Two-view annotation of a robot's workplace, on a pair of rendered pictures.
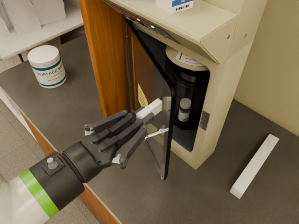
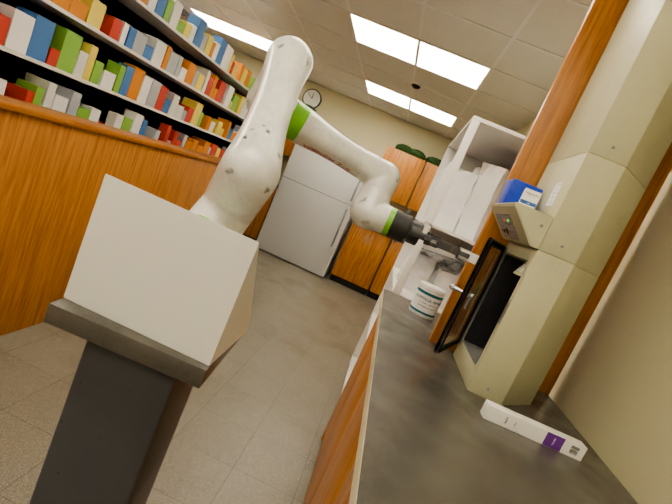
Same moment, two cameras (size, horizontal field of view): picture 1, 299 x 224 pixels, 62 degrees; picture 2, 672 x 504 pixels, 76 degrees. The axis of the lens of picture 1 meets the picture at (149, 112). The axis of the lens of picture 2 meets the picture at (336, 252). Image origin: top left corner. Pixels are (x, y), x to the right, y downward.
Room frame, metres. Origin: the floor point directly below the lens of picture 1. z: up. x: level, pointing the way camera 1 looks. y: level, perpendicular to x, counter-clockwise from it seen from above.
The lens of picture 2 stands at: (-0.80, -0.78, 1.35)
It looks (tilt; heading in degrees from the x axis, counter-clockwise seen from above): 8 degrees down; 50
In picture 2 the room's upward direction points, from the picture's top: 24 degrees clockwise
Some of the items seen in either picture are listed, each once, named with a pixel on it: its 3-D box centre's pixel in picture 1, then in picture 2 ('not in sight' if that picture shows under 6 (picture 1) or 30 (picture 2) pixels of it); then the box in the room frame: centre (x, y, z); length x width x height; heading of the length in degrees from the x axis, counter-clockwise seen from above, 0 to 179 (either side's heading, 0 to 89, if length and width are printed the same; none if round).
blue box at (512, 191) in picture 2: not in sight; (518, 197); (0.56, 0.05, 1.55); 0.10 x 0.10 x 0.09; 45
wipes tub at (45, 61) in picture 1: (48, 67); (427, 300); (0.91, 0.46, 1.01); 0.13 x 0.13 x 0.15
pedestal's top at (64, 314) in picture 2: not in sight; (162, 321); (-0.43, 0.10, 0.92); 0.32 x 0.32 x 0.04; 50
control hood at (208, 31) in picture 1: (153, 20); (512, 223); (0.50, -0.01, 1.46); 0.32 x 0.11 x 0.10; 45
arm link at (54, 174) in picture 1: (58, 178); (401, 225); (0.21, 0.16, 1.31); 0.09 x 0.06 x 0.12; 45
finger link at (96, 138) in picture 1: (115, 130); not in sight; (0.32, 0.07, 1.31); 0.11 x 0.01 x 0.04; 136
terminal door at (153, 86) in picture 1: (146, 106); (471, 295); (0.50, 0.01, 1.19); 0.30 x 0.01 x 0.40; 22
